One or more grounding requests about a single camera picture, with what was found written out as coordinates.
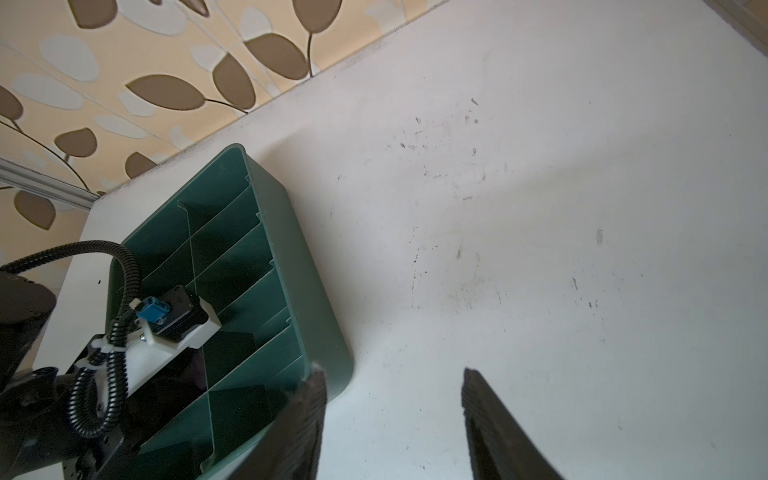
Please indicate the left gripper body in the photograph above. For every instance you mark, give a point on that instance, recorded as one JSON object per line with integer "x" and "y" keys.
{"x": 161, "y": 434}

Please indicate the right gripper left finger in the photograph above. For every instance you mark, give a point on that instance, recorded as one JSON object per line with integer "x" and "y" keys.
{"x": 291, "y": 448}

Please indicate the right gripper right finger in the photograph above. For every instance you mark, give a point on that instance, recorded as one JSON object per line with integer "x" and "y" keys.
{"x": 498, "y": 447}

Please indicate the green divided plastic tray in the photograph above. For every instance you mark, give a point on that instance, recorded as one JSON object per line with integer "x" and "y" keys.
{"x": 230, "y": 236}

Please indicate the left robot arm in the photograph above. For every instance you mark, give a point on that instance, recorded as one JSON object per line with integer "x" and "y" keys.
{"x": 125, "y": 386}

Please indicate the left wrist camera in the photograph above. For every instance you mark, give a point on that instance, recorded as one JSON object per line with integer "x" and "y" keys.
{"x": 166, "y": 326}

